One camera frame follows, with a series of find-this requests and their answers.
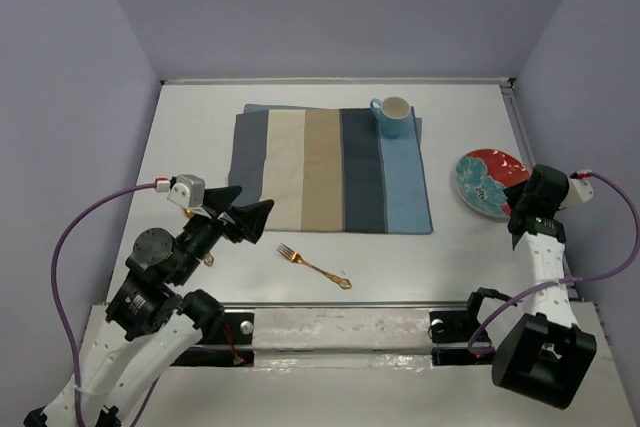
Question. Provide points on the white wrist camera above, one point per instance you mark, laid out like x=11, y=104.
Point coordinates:
x=580, y=189
x=186, y=191

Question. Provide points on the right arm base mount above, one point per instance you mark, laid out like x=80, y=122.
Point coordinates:
x=450, y=331

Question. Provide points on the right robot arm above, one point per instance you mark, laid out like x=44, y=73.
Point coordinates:
x=545, y=356

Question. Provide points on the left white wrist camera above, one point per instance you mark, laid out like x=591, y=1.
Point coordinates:
x=186, y=191

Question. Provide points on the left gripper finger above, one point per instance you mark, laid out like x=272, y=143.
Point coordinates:
x=218, y=202
x=251, y=220

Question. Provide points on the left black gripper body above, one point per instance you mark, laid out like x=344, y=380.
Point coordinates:
x=201, y=234

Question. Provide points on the gold fork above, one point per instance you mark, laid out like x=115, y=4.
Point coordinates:
x=295, y=257

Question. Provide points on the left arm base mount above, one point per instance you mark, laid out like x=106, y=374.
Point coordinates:
x=228, y=347

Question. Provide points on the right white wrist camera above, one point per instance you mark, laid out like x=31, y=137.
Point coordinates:
x=580, y=189

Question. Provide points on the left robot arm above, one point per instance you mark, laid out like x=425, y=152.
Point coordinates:
x=147, y=325

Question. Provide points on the light blue mug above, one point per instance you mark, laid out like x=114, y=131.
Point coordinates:
x=391, y=114

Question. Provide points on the gold spoon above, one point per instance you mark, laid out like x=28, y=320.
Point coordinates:
x=208, y=259

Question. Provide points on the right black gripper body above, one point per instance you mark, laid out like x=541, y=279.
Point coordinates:
x=515, y=196

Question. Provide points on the red and teal floral plate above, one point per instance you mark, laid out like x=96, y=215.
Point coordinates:
x=482, y=175

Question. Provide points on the striped cloth placemat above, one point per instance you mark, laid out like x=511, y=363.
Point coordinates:
x=331, y=170

